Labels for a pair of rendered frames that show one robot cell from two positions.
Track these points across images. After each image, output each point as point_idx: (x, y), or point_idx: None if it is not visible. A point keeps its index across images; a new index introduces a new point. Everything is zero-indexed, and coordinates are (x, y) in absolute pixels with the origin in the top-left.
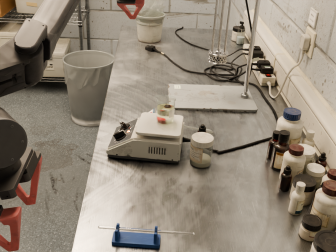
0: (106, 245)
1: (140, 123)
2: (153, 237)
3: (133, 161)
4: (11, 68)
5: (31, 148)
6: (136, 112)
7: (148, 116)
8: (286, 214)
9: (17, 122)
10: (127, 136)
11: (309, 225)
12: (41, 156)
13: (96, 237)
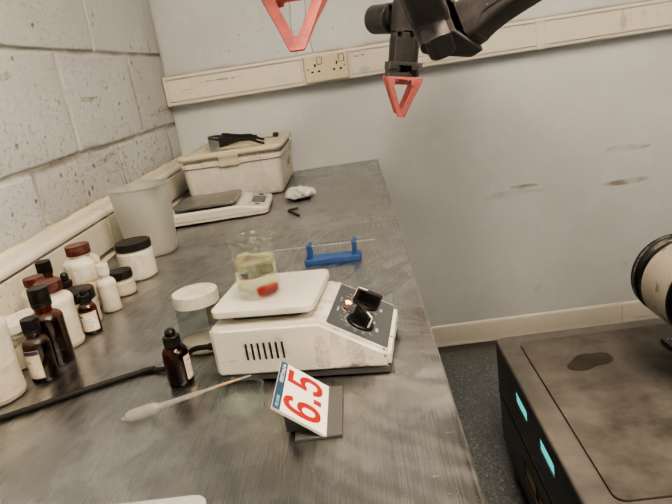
0: (367, 253)
1: (317, 281)
2: (312, 258)
3: None
4: None
5: (387, 61)
6: (342, 469)
7: (297, 296)
8: (128, 305)
9: (367, 10)
10: (348, 293)
11: (128, 266)
12: (386, 77)
13: (380, 255)
